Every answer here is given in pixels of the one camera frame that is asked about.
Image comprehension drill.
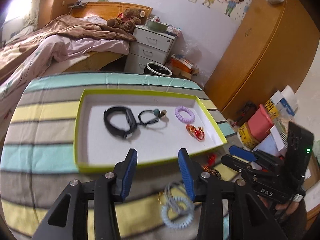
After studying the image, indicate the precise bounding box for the black hair tie with beads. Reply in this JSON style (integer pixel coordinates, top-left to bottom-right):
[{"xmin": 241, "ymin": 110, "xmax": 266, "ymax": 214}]
[{"xmin": 138, "ymin": 108, "xmax": 168, "ymax": 129}]

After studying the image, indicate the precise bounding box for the orange book stack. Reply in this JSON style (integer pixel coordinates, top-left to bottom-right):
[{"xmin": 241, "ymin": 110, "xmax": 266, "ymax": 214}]
[{"xmin": 168, "ymin": 54, "xmax": 199, "ymax": 80}]

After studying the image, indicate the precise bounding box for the brown teddy bear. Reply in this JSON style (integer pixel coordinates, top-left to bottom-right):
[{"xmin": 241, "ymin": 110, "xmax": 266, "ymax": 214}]
[{"xmin": 107, "ymin": 8, "xmax": 145, "ymax": 34}]

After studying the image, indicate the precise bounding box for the right hand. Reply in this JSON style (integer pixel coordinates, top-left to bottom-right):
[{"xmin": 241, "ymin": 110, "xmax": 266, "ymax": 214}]
[{"xmin": 273, "ymin": 201, "xmax": 299, "ymax": 219}]

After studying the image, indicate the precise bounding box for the white drawer nightstand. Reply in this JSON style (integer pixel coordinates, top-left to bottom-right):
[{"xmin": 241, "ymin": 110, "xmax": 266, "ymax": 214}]
[{"xmin": 124, "ymin": 25, "xmax": 177, "ymax": 74}]

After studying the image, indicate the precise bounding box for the striped table cloth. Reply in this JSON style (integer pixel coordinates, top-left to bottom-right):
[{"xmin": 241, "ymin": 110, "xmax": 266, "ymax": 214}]
[{"xmin": 1, "ymin": 72, "xmax": 241, "ymax": 239}]

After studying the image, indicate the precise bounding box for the pink duvet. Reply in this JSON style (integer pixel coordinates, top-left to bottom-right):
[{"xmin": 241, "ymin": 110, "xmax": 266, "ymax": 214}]
[{"xmin": 0, "ymin": 33, "xmax": 131, "ymax": 116}]

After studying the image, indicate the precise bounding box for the wooden bed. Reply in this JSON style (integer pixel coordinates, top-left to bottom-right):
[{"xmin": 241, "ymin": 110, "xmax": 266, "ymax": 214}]
[{"xmin": 0, "ymin": 0, "xmax": 154, "ymax": 100}]

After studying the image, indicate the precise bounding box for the pink plastic container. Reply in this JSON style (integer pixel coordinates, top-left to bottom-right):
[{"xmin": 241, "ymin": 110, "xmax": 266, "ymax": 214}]
[{"xmin": 247, "ymin": 104, "xmax": 274, "ymax": 142}]

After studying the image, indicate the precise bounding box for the grey cord hair tie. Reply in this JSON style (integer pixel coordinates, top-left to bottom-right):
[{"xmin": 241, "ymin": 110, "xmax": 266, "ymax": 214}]
[{"xmin": 158, "ymin": 181, "xmax": 190, "ymax": 217}]

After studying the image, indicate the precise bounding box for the brown blanket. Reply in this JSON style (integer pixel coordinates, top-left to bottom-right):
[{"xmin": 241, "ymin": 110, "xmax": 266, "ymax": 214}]
[{"xmin": 1, "ymin": 15, "xmax": 136, "ymax": 83}]

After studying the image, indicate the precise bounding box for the red gold knotted rope bracelet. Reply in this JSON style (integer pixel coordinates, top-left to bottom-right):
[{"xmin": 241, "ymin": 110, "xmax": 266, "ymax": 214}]
[{"xmin": 201, "ymin": 153, "xmax": 230, "ymax": 181}]

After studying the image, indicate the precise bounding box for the black phone camera mount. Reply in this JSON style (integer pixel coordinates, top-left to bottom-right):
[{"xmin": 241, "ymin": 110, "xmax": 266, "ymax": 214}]
[{"xmin": 285, "ymin": 121, "xmax": 314, "ymax": 181}]

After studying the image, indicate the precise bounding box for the yellow printed box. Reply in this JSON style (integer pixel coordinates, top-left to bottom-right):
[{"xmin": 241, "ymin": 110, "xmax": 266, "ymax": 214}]
[{"xmin": 238, "ymin": 122, "xmax": 259, "ymax": 150}]

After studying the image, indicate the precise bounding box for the purple spiral hair tie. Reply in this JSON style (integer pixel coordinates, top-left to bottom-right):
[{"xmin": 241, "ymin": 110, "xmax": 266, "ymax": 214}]
[{"xmin": 174, "ymin": 106, "xmax": 196, "ymax": 124}]

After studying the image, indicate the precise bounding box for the wooden wardrobe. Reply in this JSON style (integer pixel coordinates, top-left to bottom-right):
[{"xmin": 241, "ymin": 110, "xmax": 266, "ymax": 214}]
[{"xmin": 204, "ymin": 0, "xmax": 319, "ymax": 120}]

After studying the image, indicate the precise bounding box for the small red bead bracelet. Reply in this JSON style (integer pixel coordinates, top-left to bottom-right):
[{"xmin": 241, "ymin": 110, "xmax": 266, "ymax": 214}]
[{"xmin": 185, "ymin": 123, "xmax": 206, "ymax": 142}]

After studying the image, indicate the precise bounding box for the light blue spiral hair tie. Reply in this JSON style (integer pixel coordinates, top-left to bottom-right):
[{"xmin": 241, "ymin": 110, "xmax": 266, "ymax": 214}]
[{"xmin": 160, "ymin": 195, "xmax": 196, "ymax": 230}]

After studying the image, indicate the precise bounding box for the black white trash bin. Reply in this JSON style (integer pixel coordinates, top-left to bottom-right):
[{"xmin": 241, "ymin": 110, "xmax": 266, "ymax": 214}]
[{"xmin": 144, "ymin": 62, "xmax": 172, "ymax": 77}]

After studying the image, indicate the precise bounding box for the white blue box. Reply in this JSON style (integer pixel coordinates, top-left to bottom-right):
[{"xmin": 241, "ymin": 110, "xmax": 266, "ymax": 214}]
[{"xmin": 271, "ymin": 86, "xmax": 298, "ymax": 118}]

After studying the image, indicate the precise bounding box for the green bowl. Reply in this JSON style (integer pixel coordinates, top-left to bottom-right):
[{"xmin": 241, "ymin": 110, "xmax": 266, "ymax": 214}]
[{"xmin": 146, "ymin": 20, "xmax": 168, "ymax": 33}]

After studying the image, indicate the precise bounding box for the black fitness band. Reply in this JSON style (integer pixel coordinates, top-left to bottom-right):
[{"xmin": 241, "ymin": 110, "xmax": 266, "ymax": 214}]
[{"xmin": 103, "ymin": 106, "xmax": 138, "ymax": 139}]

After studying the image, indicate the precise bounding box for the green rimmed white tray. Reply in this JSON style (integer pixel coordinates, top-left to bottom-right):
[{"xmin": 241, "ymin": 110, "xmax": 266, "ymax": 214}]
[{"xmin": 74, "ymin": 89, "xmax": 227, "ymax": 173}]

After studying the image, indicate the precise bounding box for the white paper roll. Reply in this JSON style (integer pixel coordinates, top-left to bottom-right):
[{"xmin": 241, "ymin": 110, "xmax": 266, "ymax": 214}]
[{"xmin": 228, "ymin": 119, "xmax": 239, "ymax": 131}]

